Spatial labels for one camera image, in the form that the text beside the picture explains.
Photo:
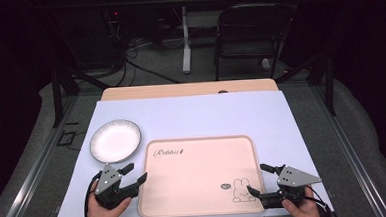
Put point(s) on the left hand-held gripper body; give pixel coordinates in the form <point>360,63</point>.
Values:
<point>107,184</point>

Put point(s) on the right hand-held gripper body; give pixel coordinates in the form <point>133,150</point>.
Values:
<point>295,179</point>

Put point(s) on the person's right hand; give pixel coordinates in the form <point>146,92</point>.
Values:
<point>305,212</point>

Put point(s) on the white plate with dark rim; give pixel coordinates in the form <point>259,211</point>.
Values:
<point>116,141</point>

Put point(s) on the pink tray with rabbit print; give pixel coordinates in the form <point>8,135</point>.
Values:
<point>197,175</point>

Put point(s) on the black floor socket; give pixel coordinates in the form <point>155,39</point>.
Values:
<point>65,138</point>

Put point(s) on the pale lavender table mat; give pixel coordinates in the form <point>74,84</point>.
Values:
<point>198,116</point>

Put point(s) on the black metal stand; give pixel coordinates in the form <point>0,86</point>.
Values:
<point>329,88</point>
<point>57,95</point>

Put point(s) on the white desk leg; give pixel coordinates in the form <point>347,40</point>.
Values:
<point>186,55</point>

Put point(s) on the black folding chair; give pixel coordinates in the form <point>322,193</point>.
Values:
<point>250,18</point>

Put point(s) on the grey metal floor rail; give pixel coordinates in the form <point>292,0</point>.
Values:
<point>34,173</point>
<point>350,153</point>

